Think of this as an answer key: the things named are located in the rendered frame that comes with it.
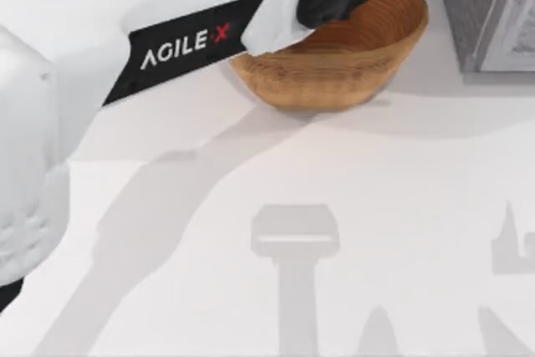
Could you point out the wooden basket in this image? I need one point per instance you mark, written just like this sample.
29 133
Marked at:
334 68

